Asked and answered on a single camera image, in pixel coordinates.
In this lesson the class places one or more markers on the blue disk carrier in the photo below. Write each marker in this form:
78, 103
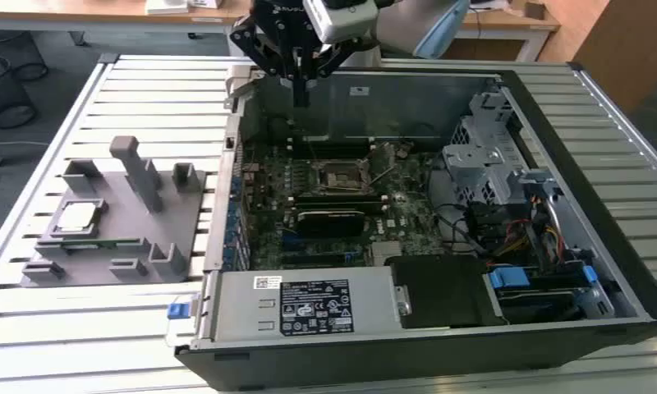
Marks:
507, 279

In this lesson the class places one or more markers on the wooden cabinet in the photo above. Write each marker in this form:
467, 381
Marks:
618, 49

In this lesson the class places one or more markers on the wooden desk white frame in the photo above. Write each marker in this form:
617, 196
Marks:
114, 18
503, 20

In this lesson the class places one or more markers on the black RAM slot white clips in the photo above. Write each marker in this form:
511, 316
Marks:
338, 152
338, 143

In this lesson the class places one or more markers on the grey plastic parts rack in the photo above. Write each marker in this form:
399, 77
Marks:
119, 230

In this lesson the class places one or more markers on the round coin battery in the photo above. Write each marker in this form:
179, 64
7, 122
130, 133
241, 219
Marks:
401, 152

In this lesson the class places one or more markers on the silver metal drive cage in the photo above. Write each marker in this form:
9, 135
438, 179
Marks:
481, 164

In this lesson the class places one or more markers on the silver hinged metal bracket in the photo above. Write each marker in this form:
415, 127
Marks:
553, 205

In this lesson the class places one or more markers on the black expansion slot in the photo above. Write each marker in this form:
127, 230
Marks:
317, 259

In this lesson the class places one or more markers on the thin metal locking lever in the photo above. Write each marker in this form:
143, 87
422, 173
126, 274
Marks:
385, 171

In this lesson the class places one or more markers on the small white printed box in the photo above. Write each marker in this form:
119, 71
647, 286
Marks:
203, 3

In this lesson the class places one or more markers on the small black graphics card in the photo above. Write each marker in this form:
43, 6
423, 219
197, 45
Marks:
327, 225

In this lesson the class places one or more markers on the blue bay clip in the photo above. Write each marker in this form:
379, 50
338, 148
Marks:
589, 274

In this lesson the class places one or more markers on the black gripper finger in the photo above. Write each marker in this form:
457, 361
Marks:
262, 53
333, 57

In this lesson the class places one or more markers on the silver power supply black label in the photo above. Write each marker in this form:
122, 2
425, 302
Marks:
234, 303

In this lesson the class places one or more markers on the small cardboard box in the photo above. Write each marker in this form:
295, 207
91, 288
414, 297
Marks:
534, 10

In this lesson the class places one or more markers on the silver chipset heatsink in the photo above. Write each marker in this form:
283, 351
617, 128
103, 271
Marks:
386, 251

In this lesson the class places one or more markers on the black open PC case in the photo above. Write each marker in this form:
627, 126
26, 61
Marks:
361, 365

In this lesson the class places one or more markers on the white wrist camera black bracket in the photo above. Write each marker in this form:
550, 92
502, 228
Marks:
338, 20

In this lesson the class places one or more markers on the CPU socket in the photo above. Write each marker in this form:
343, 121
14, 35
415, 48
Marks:
338, 176

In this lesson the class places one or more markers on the black installed RAM stick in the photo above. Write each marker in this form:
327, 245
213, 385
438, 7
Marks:
338, 198
338, 207

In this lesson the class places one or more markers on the silver square CPU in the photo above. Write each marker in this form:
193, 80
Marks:
77, 219

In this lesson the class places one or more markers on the green motherboard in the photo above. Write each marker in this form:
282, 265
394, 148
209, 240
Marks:
410, 221

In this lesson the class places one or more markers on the green RAM stick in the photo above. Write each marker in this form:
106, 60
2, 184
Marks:
101, 243

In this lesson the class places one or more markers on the large white box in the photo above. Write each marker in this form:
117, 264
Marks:
166, 7

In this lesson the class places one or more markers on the black mesh wastebasket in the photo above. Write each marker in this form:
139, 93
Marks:
26, 53
5, 94

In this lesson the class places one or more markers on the blue case latch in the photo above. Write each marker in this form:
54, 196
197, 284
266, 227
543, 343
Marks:
177, 311

